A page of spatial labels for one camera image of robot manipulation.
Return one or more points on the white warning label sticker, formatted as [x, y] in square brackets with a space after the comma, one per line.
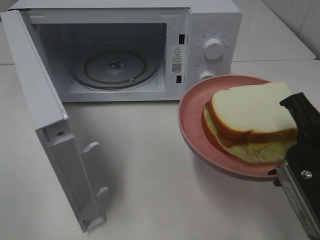
[177, 57]

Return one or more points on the white microwave oven body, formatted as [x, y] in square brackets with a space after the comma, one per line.
[75, 29]

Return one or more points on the pink round plate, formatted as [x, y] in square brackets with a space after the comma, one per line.
[189, 119]

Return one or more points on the white timer knob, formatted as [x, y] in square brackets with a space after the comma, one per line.
[206, 74]

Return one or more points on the toast sandwich with filling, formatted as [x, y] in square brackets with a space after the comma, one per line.
[248, 122]

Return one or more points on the white upper power knob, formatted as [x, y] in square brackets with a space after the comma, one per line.
[213, 48]

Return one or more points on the glass microwave turntable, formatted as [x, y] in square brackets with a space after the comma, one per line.
[114, 69]

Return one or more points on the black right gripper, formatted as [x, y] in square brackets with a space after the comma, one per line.
[307, 119]

